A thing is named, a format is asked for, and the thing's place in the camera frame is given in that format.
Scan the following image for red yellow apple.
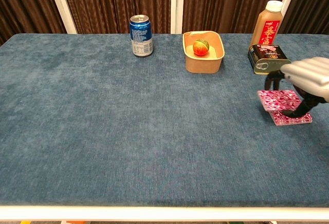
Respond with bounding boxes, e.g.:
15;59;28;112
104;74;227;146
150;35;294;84
192;39;210;57

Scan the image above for black gold rectangular tin can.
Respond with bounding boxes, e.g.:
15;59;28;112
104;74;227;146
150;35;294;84
247;44;293;76

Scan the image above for brown pleated curtain panel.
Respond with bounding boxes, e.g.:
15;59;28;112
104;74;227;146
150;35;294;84
58;0;172;34
279;0;329;35
182;0;293;34
0;0;68;45

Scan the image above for blue soda can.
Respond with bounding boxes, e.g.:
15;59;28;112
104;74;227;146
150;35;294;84
129;14;154;57

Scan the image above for brown drink bottle red label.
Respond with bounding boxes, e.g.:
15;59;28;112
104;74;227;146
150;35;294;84
249;0;284;47

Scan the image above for blue velvet table cloth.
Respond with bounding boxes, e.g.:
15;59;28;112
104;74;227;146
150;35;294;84
0;33;329;208

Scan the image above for tan paper bowl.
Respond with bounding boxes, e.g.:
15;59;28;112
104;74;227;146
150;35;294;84
182;30;226;74

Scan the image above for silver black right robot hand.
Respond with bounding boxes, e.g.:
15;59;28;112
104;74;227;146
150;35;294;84
264;57;329;119

